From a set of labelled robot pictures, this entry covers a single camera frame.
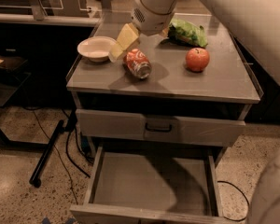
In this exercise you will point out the black metal stand leg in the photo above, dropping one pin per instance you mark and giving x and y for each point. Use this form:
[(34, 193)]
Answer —
[(35, 179)]

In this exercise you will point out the red apple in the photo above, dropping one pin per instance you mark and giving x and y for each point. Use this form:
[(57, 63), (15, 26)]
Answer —
[(197, 59)]

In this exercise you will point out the red coke can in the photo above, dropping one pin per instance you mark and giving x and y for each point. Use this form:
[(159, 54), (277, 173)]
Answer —
[(137, 63)]

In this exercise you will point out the dark side table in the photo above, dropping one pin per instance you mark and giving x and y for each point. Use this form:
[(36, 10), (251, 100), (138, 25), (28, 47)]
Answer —
[(12, 76)]

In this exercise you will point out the white bowl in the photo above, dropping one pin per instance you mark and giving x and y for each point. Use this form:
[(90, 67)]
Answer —
[(96, 48)]

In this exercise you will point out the open middle drawer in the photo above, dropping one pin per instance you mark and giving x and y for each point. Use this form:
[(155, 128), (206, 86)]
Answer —
[(145, 186)]

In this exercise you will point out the top drawer with black handle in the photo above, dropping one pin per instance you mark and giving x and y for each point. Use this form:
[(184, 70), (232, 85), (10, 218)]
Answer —
[(135, 126)]

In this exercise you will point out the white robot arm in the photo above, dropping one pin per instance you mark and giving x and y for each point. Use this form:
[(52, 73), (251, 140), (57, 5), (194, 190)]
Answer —
[(256, 25)]

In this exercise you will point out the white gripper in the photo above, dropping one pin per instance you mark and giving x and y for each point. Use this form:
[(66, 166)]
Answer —
[(149, 20)]

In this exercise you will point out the grey drawer cabinet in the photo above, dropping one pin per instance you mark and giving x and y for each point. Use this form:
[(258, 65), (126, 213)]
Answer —
[(224, 90)]

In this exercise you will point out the green chip bag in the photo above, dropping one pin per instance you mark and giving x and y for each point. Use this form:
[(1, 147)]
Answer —
[(188, 33)]

